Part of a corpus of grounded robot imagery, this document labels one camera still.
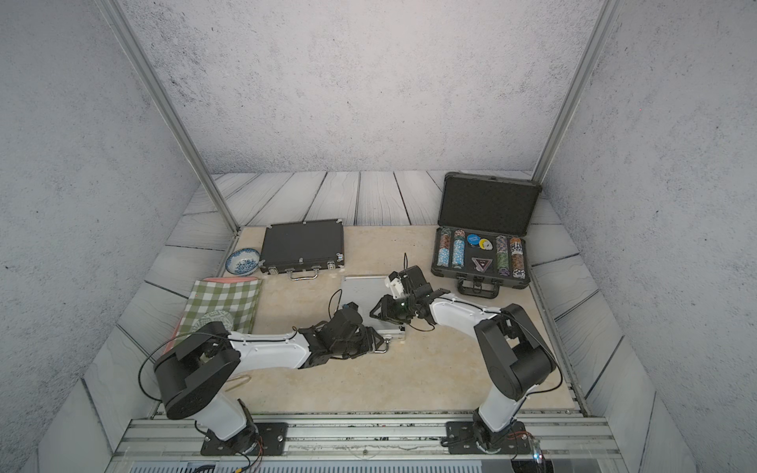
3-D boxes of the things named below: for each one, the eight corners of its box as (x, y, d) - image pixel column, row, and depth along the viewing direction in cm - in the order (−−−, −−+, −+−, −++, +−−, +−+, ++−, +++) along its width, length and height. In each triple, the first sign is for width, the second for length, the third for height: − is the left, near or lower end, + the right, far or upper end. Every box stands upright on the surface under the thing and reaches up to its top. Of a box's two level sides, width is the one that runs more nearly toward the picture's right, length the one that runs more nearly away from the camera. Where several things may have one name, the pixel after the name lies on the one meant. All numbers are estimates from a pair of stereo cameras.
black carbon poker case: (258, 280, 107) (253, 270, 102) (276, 230, 123) (271, 220, 119) (341, 280, 107) (339, 270, 102) (347, 230, 123) (346, 220, 119)
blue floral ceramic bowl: (225, 275, 106) (221, 270, 104) (235, 252, 113) (232, 247, 111) (254, 275, 106) (251, 270, 104) (262, 252, 113) (260, 247, 111)
